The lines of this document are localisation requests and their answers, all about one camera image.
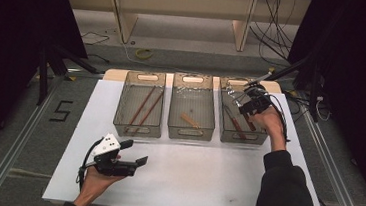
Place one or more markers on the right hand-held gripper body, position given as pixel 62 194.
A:
pixel 258 101

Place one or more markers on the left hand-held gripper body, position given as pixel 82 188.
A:
pixel 108 145

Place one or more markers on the smoky transparent plastic bin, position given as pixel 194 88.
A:
pixel 120 127
pixel 182 131
pixel 226 135

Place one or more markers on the brown wooden chopstick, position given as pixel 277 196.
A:
pixel 150 111
pixel 142 106

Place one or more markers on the person's right hand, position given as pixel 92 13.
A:
pixel 274 127

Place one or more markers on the person's left hand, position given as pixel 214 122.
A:
pixel 93 184

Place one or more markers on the white table cover sheet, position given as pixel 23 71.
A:
pixel 170 182

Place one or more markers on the black metal stand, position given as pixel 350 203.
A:
pixel 314 94

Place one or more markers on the yellow tape roll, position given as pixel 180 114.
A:
pixel 136 52

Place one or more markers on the black tripod stand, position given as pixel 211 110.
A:
pixel 42 77

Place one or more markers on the black curtain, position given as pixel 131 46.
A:
pixel 357 81
pixel 8 51

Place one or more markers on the light wooden furniture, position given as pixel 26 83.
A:
pixel 124 21

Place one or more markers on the metal floor rail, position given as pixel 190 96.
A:
pixel 12 155
pixel 337 187

